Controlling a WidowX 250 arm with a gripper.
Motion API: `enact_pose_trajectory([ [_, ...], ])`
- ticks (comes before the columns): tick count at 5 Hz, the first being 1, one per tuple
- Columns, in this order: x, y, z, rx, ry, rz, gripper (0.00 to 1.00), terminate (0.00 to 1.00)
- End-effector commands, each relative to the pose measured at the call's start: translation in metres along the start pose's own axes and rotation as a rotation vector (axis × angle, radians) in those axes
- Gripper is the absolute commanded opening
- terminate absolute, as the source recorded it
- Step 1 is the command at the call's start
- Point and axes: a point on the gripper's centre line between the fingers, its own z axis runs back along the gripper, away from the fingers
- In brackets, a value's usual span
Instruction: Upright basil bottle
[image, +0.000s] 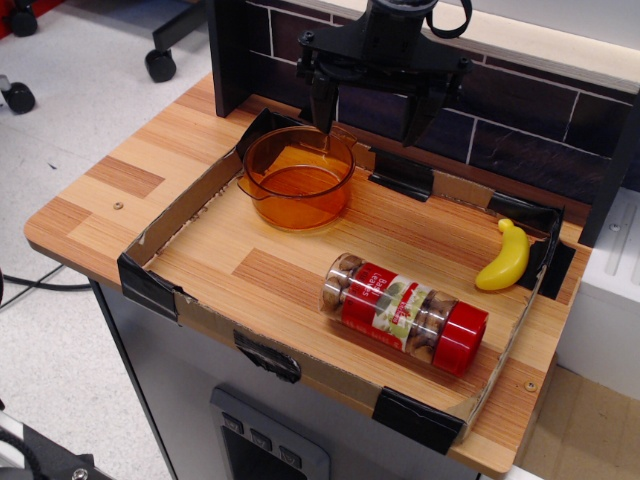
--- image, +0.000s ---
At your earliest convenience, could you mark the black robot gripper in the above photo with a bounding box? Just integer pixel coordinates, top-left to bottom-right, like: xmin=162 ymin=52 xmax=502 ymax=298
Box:
xmin=297 ymin=1 xmax=473 ymax=147

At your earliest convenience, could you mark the basil jar with red lid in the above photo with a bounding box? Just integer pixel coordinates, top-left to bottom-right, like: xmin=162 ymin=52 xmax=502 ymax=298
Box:
xmin=319 ymin=253 xmax=488 ymax=377

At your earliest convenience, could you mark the cardboard fence with black tape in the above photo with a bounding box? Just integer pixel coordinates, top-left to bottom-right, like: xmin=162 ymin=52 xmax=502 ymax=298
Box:
xmin=118 ymin=110 xmax=585 ymax=451

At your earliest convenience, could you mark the orange transparent plastic pot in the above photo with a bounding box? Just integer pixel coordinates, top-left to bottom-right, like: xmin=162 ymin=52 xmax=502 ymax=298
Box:
xmin=238 ymin=126 xmax=356 ymax=231

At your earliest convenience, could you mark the dark brick pattern backboard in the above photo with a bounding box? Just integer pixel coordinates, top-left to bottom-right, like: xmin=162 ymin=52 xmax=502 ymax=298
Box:
xmin=206 ymin=1 xmax=639 ymax=246

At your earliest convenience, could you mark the yellow toy banana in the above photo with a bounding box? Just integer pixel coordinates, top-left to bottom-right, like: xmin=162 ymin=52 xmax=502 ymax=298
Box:
xmin=475 ymin=218 xmax=530 ymax=291

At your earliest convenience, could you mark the black office chair base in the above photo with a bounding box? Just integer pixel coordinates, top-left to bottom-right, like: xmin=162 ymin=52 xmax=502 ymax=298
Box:
xmin=144 ymin=1 xmax=206 ymax=83

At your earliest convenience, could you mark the grey cabinet with control panel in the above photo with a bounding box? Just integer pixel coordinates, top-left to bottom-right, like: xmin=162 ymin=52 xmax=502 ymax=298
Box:
xmin=93 ymin=284 xmax=477 ymax=479

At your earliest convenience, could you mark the black caster wheel left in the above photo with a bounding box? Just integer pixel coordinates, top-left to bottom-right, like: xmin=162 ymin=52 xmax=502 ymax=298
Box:
xmin=0 ymin=75 xmax=36 ymax=114

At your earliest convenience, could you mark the black device bottom left corner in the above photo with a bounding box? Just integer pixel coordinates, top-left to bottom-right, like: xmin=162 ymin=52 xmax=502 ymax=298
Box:
xmin=1 ymin=403 xmax=113 ymax=480

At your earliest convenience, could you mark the white aluminium frame right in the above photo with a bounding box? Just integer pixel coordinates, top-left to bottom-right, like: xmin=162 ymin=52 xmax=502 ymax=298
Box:
xmin=557 ymin=188 xmax=639 ymax=399

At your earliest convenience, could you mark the black floor cable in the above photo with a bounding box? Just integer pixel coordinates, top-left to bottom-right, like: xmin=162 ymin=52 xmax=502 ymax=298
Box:
xmin=0 ymin=263 xmax=93 ymax=308

